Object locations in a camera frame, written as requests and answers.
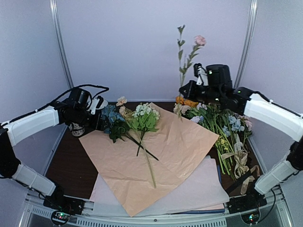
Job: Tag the left aluminium frame post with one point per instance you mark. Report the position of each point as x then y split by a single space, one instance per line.
59 38

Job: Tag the peach wrapping paper sheet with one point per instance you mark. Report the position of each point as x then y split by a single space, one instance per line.
138 177

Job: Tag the pile of fake flowers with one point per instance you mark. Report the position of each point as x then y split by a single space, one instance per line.
225 123

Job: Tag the right aluminium frame post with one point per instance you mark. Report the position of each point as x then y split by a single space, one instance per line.
247 42

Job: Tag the white hydrangea green leaf bunch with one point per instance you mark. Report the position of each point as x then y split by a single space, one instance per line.
144 119

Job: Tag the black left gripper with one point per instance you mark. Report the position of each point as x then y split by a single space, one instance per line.
95 125

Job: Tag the beige ribbon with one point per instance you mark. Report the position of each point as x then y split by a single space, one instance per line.
241 171

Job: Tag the peach flower stem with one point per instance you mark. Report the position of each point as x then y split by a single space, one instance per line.
126 114

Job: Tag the front aluminium rail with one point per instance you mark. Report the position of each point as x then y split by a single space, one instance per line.
274 214

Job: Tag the patterned mug with yellow inside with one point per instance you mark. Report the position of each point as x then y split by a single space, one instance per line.
76 129

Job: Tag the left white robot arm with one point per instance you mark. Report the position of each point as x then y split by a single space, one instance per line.
15 132

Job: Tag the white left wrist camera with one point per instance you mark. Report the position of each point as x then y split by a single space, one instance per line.
98 103

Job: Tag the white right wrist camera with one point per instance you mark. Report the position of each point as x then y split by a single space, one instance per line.
201 74

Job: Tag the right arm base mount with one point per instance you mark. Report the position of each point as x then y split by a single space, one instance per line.
248 207

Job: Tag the stack of pastel paper sheets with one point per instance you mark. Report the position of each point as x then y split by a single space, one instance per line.
201 193

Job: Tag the blue hydrangea bunch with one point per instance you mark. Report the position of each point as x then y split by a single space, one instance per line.
118 129

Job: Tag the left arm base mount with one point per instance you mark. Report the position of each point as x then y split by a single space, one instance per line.
64 209

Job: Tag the pink flower long stem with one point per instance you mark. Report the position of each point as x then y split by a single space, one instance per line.
185 61

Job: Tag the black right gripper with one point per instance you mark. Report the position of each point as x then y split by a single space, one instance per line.
189 94

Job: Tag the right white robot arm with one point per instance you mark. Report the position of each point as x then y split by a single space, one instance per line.
257 106

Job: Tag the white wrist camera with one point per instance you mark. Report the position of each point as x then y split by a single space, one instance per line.
201 74
98 103

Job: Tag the aluminium frame post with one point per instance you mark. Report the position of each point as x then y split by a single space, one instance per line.
247 42
59 38

